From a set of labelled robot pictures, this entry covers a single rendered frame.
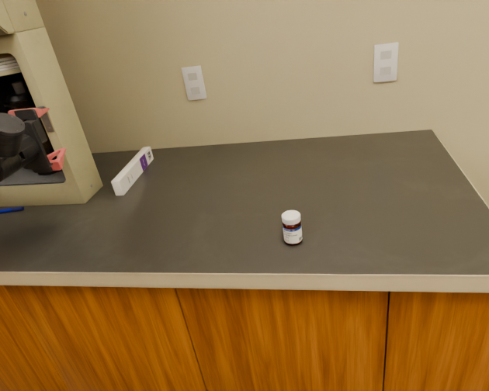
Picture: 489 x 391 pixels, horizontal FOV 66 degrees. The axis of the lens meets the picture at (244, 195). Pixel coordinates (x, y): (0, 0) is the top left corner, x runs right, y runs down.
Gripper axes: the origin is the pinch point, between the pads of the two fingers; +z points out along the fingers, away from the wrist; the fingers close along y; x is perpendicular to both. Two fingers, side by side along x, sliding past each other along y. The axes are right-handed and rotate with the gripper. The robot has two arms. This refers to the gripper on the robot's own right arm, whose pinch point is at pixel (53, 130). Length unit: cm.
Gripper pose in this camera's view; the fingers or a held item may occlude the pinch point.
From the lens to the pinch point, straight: 97.3
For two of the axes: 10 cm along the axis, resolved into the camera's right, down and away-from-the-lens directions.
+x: -9.7, 0.4, 2.3
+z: 1.8, -5.1, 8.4
